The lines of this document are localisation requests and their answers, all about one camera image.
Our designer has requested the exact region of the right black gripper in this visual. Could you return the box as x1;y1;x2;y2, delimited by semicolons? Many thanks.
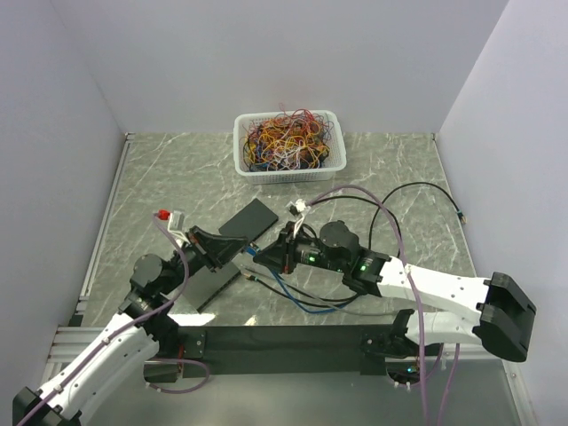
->
253;220;347;273

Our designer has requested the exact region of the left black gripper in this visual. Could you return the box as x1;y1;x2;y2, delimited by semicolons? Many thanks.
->
159;225;249;294

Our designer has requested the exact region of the blue ethernet cable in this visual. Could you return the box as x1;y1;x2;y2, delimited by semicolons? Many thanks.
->
246;246;356;315

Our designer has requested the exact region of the black ethernet cable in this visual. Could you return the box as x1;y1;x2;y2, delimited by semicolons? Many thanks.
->
241;181;469;307

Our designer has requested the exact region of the black network switch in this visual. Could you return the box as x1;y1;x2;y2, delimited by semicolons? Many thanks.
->
218;198;279;242
183;263;241;313

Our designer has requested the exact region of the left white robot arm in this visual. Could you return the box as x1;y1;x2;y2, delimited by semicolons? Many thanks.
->
12;226;249;425

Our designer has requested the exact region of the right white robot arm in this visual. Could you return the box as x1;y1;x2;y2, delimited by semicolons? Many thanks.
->
253;221;537;363

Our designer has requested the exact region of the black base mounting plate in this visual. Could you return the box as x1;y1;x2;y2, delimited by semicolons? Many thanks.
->
179;325;406;375

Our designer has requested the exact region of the white plastic basket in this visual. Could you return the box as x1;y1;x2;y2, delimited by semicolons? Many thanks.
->
233;108;347;185

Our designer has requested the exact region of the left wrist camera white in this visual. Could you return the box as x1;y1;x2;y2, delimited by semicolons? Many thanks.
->
157;209;189;245

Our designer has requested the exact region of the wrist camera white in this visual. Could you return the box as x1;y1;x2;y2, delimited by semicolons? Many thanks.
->
157;209;189;245
287;199;311;234

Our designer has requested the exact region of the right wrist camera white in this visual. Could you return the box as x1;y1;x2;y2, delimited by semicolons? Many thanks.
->
287;199;311;234

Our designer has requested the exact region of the tangled colourful wires bundle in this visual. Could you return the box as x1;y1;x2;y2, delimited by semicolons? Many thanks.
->
241;102;335;173

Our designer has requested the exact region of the aluminium frame rail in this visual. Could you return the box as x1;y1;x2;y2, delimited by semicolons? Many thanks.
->
46;131;134;400

